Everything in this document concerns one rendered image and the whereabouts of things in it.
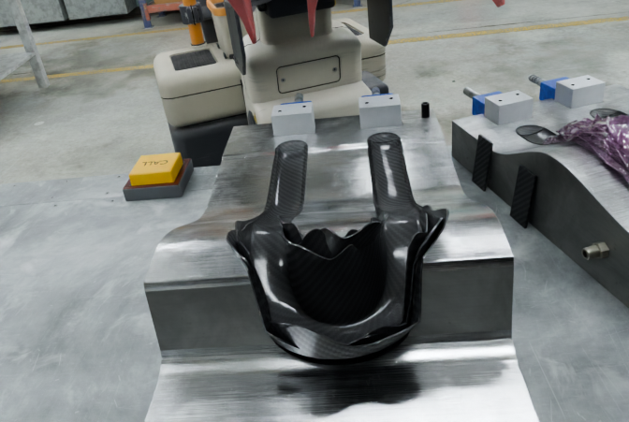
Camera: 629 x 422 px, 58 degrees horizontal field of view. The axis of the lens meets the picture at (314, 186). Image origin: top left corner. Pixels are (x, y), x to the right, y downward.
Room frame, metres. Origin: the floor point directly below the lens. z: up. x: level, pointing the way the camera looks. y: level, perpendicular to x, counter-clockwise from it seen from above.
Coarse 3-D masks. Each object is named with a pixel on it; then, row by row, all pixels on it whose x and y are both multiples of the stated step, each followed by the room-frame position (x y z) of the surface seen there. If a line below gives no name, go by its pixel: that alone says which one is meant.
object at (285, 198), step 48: (288, 144) 0.63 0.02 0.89; (384, 144) 0.60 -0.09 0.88; (288, 192) 0.53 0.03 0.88; (384, 192) 0.50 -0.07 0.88; (240, 240) 0.36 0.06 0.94; (288, 240) 0.34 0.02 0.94; (336, 240) 0.33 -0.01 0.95; (384, 240) 0.35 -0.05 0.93; (432, 240) 0.32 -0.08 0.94; (288, 288) 0.35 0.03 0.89; (336, 288) 0.32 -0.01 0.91; (384, 288) 0.34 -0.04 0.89; (288, 336) 0.30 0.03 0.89; (336, 336) 0.32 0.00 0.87; (384, 336) 0.30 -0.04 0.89
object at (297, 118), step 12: (300, 96) 0.76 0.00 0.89; (276, 108) 0.68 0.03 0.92; (288, 108) 0.67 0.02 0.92; (300, 108) 0.67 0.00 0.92; (312, 108) 0.66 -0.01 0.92; (276, 120) 0.65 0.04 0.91; (288, 120) 0.65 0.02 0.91; (300, 120) 0.65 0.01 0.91; (312, 120) 0.65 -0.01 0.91; (276, 132) 0.65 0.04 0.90; (288, 132) 0.65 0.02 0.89; (300, 132) 0.65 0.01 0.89; (312, 132) 0.65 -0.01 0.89
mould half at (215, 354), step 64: (256, 128) 0.68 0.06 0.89; (320, 128) 0.66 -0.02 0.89; (384, 128) 0.63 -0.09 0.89; (256, 192) 0.53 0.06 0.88; (320, 192) 0.51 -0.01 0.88; (448, 192) 0.48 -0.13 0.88; (192, 256) 0.35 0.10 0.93; (448, 256) 0.32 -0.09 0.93; (512, 256) 0.31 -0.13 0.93; (192, 320) 0.32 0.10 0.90; (256, 320) 0.32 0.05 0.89; (448, 320) 0.30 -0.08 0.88; (192, 384) 0.30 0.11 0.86; (256, 384) 0.29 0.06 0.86; (320, 384) 0.28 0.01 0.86; (384, 384) 0.28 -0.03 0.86; (448, 384) 0.27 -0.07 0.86; (512, 384) 0.26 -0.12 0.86
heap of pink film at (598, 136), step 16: (576, 128) 0.54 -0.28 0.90; (592, 128) 0.50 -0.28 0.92; (608, 128) 0.49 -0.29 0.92; (624, 128) 0.49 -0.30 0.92; (592, 144) 0.50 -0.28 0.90; (608, 144) 0.49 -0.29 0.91; (624, 144) 0.47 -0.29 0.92; (608, 160) 0.47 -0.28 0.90; (624, 160) 0.46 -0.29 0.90; (624, 176) 0.45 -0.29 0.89
